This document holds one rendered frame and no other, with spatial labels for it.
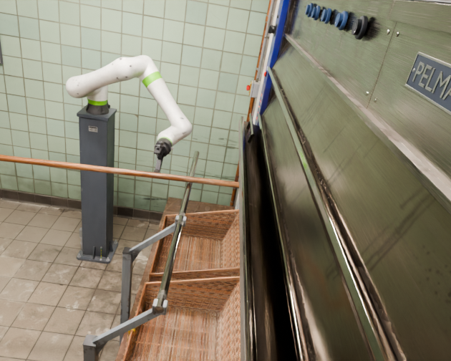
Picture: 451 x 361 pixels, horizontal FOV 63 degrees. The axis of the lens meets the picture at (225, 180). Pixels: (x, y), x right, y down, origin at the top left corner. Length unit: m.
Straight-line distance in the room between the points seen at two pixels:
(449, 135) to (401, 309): 0.22
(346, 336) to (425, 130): 0.38
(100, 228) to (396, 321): 2.63
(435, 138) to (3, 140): 3.49
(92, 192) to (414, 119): 2.45
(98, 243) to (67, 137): 0.98
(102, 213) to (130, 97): 0.95
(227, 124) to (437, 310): 2.72
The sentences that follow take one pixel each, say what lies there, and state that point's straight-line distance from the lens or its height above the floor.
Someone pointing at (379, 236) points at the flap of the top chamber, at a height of 1.78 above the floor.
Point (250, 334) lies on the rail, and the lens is 0.84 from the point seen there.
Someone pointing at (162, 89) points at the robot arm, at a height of 1.48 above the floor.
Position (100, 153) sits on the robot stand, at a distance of 2.66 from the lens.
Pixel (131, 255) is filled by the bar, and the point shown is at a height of 0.94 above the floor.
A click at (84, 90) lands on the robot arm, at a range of 2.38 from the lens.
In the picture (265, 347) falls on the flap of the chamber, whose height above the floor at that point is 1.41.
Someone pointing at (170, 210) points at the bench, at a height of 0.58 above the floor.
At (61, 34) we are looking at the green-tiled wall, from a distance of 3.21.
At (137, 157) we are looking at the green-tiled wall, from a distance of 3.32.
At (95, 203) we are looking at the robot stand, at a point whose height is 0.53.
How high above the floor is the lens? 2.08
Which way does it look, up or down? 28 degrees down
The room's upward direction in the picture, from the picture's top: 10 degrees clockwise
